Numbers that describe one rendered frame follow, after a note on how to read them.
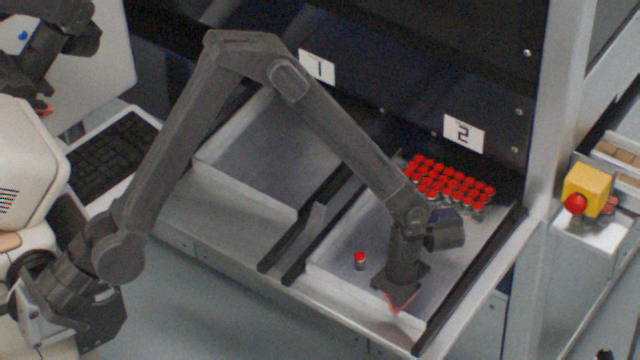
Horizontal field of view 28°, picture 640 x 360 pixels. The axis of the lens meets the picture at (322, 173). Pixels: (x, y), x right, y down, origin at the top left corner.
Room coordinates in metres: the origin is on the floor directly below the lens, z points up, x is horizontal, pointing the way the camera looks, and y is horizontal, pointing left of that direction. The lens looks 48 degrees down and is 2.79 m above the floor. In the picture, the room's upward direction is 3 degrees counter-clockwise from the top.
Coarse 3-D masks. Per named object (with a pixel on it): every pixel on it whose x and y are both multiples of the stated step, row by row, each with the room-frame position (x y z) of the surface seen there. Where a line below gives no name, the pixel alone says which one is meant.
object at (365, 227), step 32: (352, 224) 1.57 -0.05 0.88; (384, 224) 1.57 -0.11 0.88; (480, 224) 1.56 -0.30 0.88; (320, 256) 1.50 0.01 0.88; (352, 256) 1.49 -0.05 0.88; (384, 256) 1.49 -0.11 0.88; (448, 256) 1.48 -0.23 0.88; (352, 288) 1.40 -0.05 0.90; (448, 288) 1.39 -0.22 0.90; (416, 320) 1.32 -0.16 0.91
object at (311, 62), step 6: (300, 54) 1.89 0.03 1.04; (306, 54) 1.88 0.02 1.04; (312, 54) 1.88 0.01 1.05; (300, 60) 1.89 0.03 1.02; (306, 60) 1.88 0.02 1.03; (312, 60) 1.88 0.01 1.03; (318, 60) 1.87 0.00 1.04; (324, 60) 1.86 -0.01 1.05; (306, 66) 1.88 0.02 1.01; (312, 66) 1.88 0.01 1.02; (318, 66) 1.87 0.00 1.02; (324, 66) 1.86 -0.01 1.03; (330, 66) 1.85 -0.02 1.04; (312, 72) 1.88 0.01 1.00; (318, 72) 1.87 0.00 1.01; (324, 72) 1.86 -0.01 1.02; (330, 72) 1.85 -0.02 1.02; (318, 78) 1.87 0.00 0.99; (324, 78) 1.86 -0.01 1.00; (330, 78) 1.85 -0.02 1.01; (330, 84) 1.85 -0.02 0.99
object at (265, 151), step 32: (256, 96) 1.91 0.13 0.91; (224, 128) 1.82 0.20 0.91; (256, 128) 1.84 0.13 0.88; (288, 128) 1.84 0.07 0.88; (224, 160) 1.75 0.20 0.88; (256, 160) 1.75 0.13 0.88; (288, 160) 1.75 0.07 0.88; (320, 160) 1.74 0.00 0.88; (256, 192) 1.64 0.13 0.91; (288, 192) 1.66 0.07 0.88; (320, 192) 1.65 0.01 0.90
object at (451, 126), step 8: (448, 120) 1.69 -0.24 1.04; (456, 120) 1.68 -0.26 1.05; (448, 128) 1.69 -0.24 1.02; (456, 128) 1.68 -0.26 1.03; (472, 128) 1.66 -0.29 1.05; (448, 136) 1.69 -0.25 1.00; (456, 136) 1.68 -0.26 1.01; (472, 136) 1.66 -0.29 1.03; (480, 136) 1.65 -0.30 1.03; (464, 144) 1.67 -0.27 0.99; (472, 144) 1.66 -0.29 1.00; (480, 144) 1.65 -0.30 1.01; (480, 152) 1.64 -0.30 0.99
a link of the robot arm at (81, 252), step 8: (112, 216) 1.30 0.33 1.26; (96, 224) 1.28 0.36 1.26; (104, 224) 1.28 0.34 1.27; (112, 224) 1.27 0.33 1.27; (80, 232) 1.27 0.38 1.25; (88, 232) 1.27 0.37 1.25; (96, 232) 1.26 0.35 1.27; (104, 232) 1.26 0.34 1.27; (112, 232) 1.25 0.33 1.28; (72, 240) 1.27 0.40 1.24; (80, 240) 1.26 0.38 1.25; (88, 240) 1.26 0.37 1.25; (96, 240) 1.25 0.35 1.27; (72, 248) 1.25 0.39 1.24; (80, 248) 1.24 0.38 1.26; (88, 248) 1.24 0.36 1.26; (72, 256) 1.23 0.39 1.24; (80, 256) 1.22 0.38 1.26; (88, 256) 1.23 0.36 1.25; (80, 264) 1.22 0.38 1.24; (88, 264) 1.22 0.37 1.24; (88, 272) 1.22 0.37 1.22
